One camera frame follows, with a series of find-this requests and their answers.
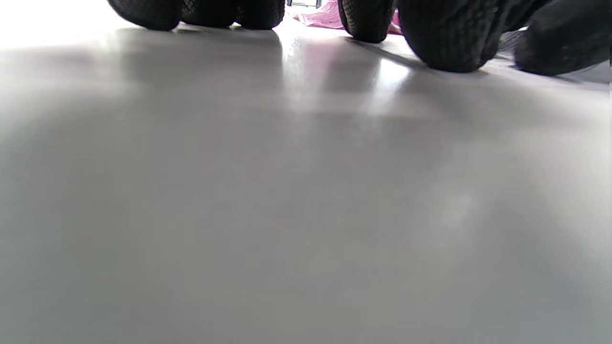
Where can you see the person's right hand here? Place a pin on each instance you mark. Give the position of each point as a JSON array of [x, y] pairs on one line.
[[564, 38]]

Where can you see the pink paper invoice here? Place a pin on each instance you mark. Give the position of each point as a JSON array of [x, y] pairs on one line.
[[325, 16]]

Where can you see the person's left hand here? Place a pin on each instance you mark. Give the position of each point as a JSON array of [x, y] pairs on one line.
[[449, 33]]

